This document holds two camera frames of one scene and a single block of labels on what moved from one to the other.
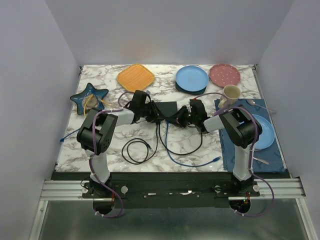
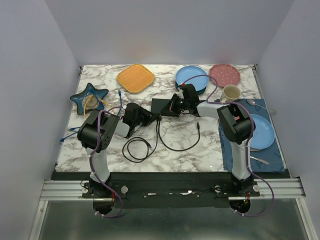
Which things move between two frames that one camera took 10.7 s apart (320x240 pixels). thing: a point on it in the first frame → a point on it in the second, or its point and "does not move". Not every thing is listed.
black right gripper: [177, 117] → [172, 107]
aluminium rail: [280, 188] does not move
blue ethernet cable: [216, 159] → [119, 93]
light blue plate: [267, 138] does not move
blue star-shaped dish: [90, 98] does not move
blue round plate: [191, 78] does not move
